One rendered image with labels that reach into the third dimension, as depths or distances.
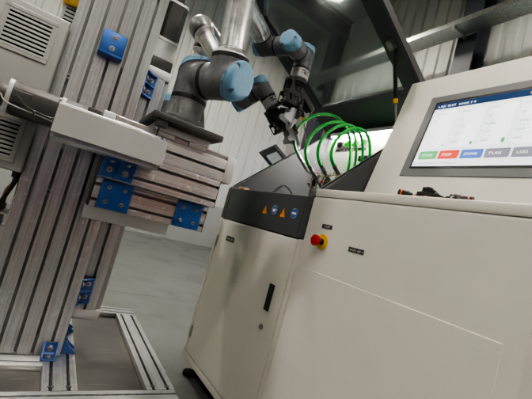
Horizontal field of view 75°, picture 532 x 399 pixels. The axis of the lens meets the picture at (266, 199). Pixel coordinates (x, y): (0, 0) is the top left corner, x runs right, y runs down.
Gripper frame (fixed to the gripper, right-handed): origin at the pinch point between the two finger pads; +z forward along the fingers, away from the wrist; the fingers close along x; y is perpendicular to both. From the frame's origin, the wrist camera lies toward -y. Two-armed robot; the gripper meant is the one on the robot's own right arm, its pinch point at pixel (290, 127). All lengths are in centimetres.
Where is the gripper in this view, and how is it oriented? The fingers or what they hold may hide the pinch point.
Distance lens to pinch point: 148.1
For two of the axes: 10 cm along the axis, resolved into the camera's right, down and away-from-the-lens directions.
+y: -8.1, -2.6, -5.2
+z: -2.6, 9.6, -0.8
